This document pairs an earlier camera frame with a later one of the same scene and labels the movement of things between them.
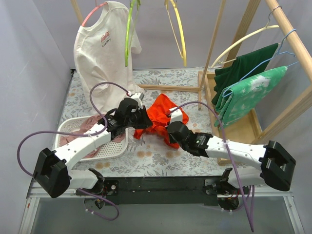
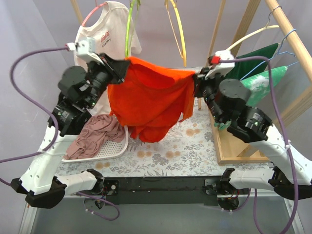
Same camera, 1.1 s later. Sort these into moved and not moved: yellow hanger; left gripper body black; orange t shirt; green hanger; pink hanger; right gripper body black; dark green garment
Moved: right gripper body black; orange t shirt; left gripper body black
Not moved: pink hanger; green hanger; dark green garment; yellow hanger
